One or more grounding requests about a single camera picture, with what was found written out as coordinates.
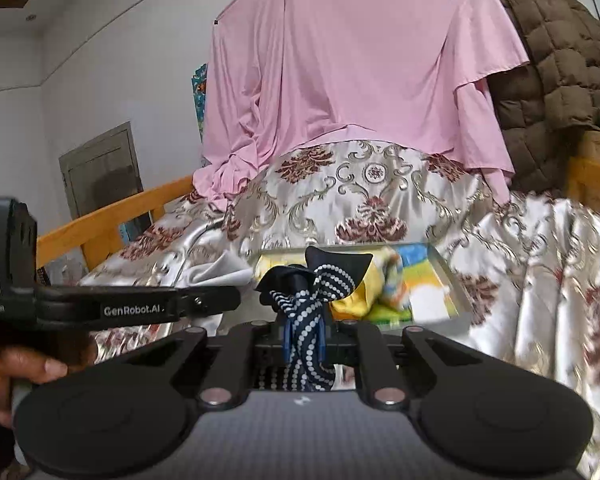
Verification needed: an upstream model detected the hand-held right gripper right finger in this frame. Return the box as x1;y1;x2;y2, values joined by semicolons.
320;320;506;408

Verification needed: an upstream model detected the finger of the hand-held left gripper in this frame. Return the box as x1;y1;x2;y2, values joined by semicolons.
177;285;242;319

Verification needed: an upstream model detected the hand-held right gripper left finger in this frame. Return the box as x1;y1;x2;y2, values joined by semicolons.
125;322;288;408

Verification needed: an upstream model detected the yellow striped cloth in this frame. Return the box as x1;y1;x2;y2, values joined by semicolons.
330;247;413;320

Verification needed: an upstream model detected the navy dotted cloth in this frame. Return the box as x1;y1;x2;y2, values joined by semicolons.
255;246;373;393

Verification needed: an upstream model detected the grey tray with cartoon picture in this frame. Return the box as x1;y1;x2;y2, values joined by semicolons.
252;241;473;328

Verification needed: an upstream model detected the person's left hand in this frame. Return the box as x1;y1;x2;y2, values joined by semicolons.
0;332;98;428

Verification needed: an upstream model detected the grey door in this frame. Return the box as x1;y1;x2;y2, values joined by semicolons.
59;121;153;233

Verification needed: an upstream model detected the floral satin blanket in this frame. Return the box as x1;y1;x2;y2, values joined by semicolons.
37;140;600;480

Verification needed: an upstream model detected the pink sheet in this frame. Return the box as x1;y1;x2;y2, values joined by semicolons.
192;0;531;211

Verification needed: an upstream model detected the brown quilted blanket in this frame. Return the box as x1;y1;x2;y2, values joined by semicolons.
487;0;600;196

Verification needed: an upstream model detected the wooden bed rail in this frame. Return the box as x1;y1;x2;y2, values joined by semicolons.
36;175;196;271

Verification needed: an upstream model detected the colourful wall poster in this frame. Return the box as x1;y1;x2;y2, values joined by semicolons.
190;62;208;143

